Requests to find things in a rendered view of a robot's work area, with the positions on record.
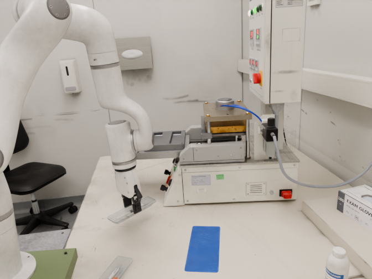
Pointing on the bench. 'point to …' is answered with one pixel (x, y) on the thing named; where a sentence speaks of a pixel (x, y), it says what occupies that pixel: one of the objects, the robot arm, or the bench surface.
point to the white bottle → (337, 264)
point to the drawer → (161, 153)
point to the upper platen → (227, 128)
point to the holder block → (169, 140)
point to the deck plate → (286, 156)
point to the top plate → (226, 110)
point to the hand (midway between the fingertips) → (132, 205)
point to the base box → (232, 184)
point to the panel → (171, 179)
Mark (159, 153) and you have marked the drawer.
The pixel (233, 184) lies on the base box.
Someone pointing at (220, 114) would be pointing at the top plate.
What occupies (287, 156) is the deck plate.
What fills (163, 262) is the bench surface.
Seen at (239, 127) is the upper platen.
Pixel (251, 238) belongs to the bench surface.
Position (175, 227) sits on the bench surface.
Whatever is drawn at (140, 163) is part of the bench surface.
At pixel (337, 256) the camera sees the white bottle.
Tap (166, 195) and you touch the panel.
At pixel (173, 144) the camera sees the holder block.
